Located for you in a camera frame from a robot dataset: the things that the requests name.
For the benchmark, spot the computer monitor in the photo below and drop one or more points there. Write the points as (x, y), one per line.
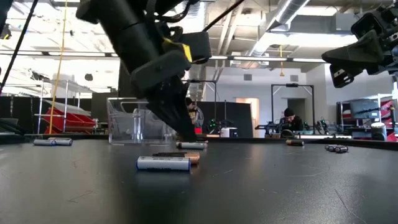
(363, 109)

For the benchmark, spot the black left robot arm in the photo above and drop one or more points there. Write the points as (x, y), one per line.
(124, 31)

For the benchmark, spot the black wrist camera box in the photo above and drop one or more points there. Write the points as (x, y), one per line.
(365, 26)
(199, 46)

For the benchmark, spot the black gantry frame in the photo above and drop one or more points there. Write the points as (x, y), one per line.
(292, 85)
(205, 81)

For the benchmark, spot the grey cylindrical speaker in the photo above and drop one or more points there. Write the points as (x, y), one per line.
(378, 132)

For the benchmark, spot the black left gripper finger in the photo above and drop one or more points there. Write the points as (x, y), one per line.
(166, 115)
(183, 105)

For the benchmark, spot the small red box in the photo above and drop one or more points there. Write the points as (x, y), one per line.
(198, 131)

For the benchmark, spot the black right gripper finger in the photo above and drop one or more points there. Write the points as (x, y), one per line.
(360, 51)
(340, 76)

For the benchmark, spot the white Kirkland battery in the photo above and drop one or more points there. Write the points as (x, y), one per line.
(163, 163)
(327, 148)
(64, 142)
(333, 148)
(42, 142)
(190, 145)

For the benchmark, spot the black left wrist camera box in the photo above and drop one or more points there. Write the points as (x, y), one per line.
(199, 46)

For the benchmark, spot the background robot station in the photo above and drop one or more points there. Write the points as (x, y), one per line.
(267, 128)

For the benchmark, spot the red storage crate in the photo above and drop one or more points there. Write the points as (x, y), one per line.
(71, 123)

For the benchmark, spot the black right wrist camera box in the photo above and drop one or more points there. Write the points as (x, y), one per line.
(365, 26)

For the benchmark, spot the small dark partition panel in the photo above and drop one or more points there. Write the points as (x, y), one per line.
(124, 84)

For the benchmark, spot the metal shelf rack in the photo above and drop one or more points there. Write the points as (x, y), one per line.
(40, 105)

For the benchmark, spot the ceiling light strip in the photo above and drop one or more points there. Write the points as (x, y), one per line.
(219, 57)
(259, 58)
(308, 60)

